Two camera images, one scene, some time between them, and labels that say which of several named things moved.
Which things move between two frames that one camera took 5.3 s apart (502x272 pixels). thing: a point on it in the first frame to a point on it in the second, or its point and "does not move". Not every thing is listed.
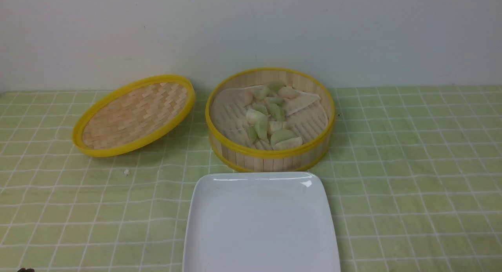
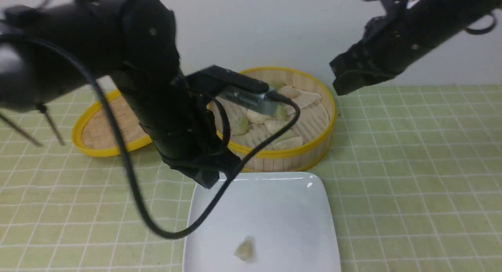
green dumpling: (252, 134) to (240, 124)
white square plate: (259, 222) does not move
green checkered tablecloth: (415, 173) does not move
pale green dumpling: (261, 121) to (245, 251)
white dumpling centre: (276, 126) does not move
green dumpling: (275, 86) does not move
